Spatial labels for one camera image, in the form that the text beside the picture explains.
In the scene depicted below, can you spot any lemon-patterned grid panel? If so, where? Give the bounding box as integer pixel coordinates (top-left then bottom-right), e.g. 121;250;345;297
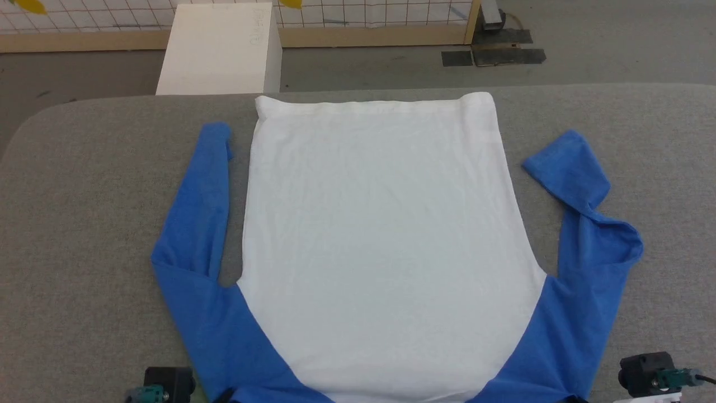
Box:
0;0;482;54

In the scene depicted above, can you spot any white shirt with blue sleeves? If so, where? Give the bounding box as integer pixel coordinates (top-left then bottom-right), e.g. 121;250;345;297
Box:
150;92;645;403

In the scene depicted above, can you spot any white box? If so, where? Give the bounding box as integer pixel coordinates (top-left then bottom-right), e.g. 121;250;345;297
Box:
155;2;282;96

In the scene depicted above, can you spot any arm cable teal plug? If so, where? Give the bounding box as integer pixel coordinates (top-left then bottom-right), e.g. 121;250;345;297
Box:
124;385;169;403
656;368;716;389

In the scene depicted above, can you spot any left arm cable teal plug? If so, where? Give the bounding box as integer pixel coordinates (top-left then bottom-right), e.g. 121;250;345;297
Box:
124;385;169;403

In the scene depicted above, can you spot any grey metal post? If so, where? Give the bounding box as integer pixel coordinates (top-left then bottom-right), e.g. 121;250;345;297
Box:
479;0;507;32

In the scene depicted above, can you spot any black floor base plate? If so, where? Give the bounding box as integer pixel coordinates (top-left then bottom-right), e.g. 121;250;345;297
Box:
471;28;547;68

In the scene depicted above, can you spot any right arm cable teal plug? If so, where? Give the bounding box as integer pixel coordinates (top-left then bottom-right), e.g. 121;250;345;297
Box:
656;368;716;389

